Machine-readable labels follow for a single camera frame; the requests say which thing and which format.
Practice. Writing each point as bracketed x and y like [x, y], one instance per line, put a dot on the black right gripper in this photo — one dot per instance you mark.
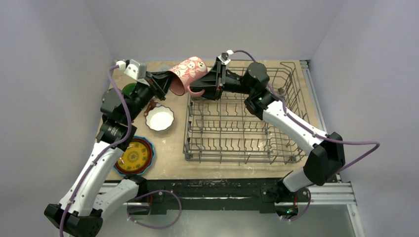
[221, 80]

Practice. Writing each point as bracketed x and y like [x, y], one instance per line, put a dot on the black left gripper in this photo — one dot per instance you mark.
[164, 80]

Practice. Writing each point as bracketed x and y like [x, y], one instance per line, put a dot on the pink ghost mug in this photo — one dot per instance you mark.
[185, 73]

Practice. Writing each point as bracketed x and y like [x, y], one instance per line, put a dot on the green inside floral mug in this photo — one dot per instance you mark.
[128, 89]

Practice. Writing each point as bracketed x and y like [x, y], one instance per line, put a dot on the white scalloped bowl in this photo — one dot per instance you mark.
[159, 118]

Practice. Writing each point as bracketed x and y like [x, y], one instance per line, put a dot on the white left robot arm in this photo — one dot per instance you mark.
[82, 211]

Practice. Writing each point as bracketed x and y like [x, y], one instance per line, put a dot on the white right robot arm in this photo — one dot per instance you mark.
[325, 153]

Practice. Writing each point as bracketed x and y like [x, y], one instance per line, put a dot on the clear plastic box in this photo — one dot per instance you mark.
[164, 67]

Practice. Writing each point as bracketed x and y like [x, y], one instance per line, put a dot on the brown faucet toy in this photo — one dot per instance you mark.
[152, 104]

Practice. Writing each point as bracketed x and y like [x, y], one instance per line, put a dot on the blue scalloped plate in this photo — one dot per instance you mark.
[152, 149]

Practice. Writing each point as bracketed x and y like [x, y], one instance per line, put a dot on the yellow patterned plate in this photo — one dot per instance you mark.
[133, 158]

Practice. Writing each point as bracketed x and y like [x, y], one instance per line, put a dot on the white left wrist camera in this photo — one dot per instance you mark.
[133, 69]

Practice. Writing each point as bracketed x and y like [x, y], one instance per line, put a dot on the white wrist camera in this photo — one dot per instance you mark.
[224, 57]
[133, 69]

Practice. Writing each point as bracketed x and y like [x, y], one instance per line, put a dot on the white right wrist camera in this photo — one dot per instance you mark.
[224, 57]

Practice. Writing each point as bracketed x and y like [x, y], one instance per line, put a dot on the grey wire dish rack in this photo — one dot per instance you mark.
[224, 131]

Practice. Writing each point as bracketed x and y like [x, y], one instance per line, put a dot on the black table front rail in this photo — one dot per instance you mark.
[264, 195]

